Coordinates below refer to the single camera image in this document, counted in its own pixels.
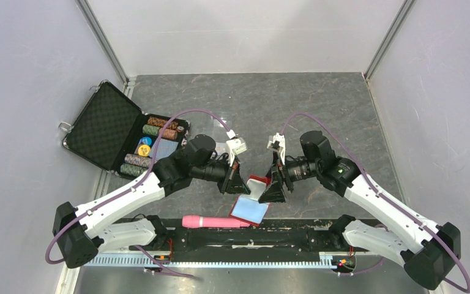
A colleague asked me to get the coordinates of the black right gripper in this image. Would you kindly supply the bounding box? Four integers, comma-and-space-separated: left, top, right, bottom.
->
258, 150, 320, 203

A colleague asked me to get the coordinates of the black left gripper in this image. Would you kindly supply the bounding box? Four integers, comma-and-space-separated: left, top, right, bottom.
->
192, 154, 250, 195

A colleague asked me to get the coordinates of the red leather card holder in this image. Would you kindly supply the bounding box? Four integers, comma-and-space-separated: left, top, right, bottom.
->
229, 175, 270, 227

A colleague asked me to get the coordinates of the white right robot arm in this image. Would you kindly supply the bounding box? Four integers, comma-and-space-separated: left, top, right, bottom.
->
259, 130, 461, 290

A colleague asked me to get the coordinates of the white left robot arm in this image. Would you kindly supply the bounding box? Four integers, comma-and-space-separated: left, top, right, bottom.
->
45, 134, 250, 269

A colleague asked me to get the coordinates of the blue playing card deck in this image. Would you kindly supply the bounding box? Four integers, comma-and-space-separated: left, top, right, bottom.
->
149, 139, 179, 160

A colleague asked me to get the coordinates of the pink cylindrical wand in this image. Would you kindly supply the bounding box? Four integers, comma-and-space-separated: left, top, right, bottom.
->
182, 215, 251, 228

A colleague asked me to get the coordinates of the brown poker chip stack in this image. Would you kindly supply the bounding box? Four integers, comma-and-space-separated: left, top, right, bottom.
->
147, 116, 179, 130

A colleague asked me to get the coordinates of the yellow poker chip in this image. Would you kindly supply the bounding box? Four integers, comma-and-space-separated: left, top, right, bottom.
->
136, 144, 151, 157

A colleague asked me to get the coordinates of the blue poker chip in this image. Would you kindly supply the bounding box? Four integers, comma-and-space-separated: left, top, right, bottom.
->
139, 137, 152, 146

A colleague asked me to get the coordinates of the green poker chip stack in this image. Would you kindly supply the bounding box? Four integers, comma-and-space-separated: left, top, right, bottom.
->
118, 163, 148, 179

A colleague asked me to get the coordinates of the green and brown chip stack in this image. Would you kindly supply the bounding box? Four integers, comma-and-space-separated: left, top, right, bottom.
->
142, 124, 178, 140

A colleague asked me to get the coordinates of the purple poker chip stack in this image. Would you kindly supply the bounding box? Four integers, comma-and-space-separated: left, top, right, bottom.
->
124, 154, 152, 168

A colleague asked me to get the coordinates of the black poker chip case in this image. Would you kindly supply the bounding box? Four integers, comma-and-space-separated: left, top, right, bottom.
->
62, 80, 169, 177

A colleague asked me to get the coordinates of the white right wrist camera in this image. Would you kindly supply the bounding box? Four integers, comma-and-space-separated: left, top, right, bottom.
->
267, 132, 286, 164

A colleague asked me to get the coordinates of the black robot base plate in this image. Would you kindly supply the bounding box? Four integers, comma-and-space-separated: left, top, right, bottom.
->
129, 218, 370, 263

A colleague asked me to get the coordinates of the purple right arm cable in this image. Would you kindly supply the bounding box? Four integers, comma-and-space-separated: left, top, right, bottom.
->
279, 112, 470, 294

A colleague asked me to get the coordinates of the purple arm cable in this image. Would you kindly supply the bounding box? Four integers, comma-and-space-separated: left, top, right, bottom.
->
45, 108, 233, 281
279, 112, 470, 294

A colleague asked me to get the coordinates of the toothed aluminium rail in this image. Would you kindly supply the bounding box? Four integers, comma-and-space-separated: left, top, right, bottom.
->
86, 252, 352, 270

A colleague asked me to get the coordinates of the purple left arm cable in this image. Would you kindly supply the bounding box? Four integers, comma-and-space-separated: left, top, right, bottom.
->
45, 108, 233, 281

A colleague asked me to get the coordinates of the right aluminium frame post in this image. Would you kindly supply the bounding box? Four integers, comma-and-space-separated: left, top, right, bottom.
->
363, 0, 417, 83

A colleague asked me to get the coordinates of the aluminium frame post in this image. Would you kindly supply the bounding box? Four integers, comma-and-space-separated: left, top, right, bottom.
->
75, 0, 129, 85
363, 0, 417, 83

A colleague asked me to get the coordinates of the left aluminium frame post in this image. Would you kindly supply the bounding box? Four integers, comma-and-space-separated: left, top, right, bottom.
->
75, 0, 129, 85

